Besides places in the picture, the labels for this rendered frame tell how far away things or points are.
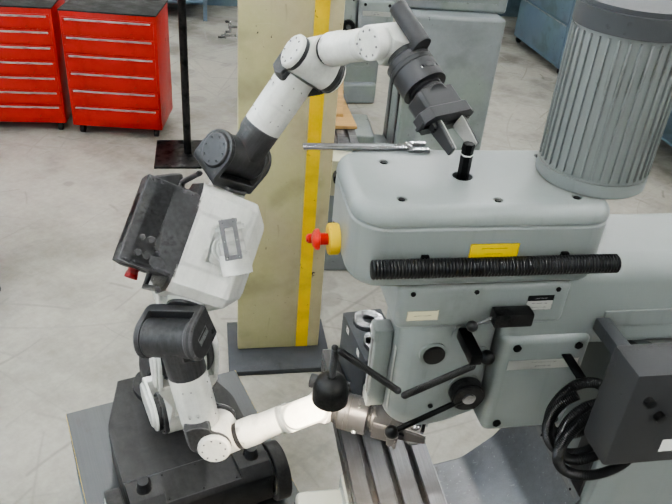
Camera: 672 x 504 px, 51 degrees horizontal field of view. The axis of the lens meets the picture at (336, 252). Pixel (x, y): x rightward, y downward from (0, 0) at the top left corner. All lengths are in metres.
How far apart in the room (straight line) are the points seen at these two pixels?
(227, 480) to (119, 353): 1.55
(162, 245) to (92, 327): 2.44
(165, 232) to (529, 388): 0.84
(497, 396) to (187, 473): 1.23
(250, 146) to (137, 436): 1.29
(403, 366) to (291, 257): 2.01
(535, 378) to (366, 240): 0.51
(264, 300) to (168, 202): 1.99
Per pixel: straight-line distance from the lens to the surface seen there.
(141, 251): 1.55
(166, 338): 1.59
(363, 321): 2.05
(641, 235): 1.54
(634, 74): 1.25
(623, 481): 1.75
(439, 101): 1.30
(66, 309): 4.14
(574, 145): 1.30
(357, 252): 1.21
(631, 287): 1.46
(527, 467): 1.93
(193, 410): 1.68
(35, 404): 3.61
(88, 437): 2.84
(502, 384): 1.49
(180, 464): 2.48
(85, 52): 5.95
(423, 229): 1.19
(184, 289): 1.59
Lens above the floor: 2.44
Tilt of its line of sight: 32 degrees down
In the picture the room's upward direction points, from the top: 5 degrees clockwise
